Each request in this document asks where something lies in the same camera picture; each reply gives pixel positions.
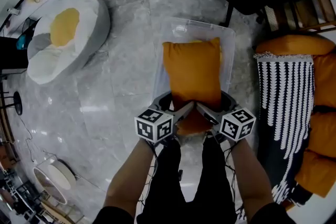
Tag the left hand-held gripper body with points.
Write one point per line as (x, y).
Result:
(153, 126)

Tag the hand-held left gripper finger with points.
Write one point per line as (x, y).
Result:
(182, 112)
(157, 105)

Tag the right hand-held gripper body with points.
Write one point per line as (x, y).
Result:
(237, 124)

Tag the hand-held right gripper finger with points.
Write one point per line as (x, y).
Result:
(211, 116)
(232, 105)

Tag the small orange sofa pillow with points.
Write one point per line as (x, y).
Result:
(194, 70)

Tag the clear plastic storage bin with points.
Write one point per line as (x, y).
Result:
(183, 29)

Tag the person's left forearm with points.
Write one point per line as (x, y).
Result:
(128, 181)

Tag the person's right forearm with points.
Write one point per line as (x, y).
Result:
(252, 178)

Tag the orange sofa with striped blanket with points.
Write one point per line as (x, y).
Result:
(283, 102)

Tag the person's black trousers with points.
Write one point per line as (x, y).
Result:
(215, 178)

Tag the person's black shirt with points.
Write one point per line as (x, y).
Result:
(113, 217)

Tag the egg shaped bean bag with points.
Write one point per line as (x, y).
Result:
(78, 42)

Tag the black round base stand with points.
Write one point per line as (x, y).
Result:
(18, 103)

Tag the teal bag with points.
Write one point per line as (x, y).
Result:
(21, 42)

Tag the black flat panel screen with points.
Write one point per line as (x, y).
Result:
(13, 55)

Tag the small clear bottle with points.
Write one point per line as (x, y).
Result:
(13, 10)

